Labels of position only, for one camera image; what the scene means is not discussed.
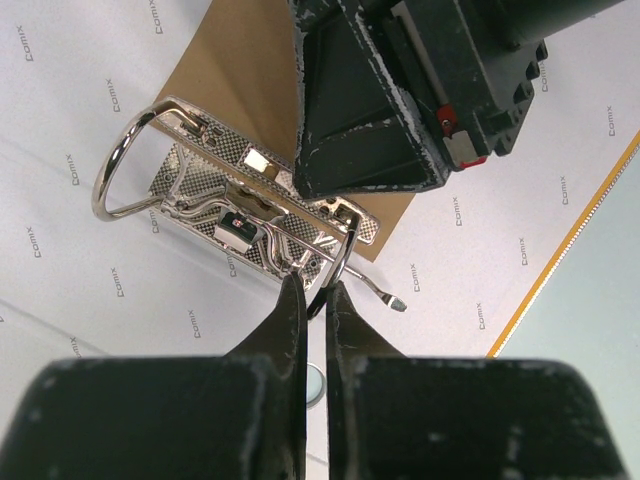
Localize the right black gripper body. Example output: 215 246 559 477
359 1 614 173

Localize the metal lever arch mechanism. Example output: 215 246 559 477
92 96 407 317

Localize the yellow lever arch folder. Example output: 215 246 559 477
0 0 640 480

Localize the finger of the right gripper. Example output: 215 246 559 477
288 1 450 200

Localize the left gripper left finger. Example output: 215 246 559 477
9 274 307 479

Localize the brown cardboard sheet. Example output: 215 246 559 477
156 1 414 262

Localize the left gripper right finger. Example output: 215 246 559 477
326 284 628 479

